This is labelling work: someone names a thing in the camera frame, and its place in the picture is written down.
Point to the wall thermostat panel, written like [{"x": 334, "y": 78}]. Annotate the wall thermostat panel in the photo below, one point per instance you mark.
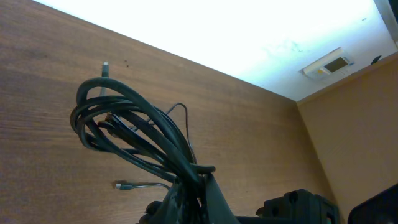
[{"x": 334, "y": 62}]

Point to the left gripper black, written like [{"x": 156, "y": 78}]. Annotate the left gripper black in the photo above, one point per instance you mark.
[{"x": 296, "y": 207}]

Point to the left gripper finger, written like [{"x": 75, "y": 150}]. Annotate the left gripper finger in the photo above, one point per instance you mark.
[{"x": 182, "y": 206}]

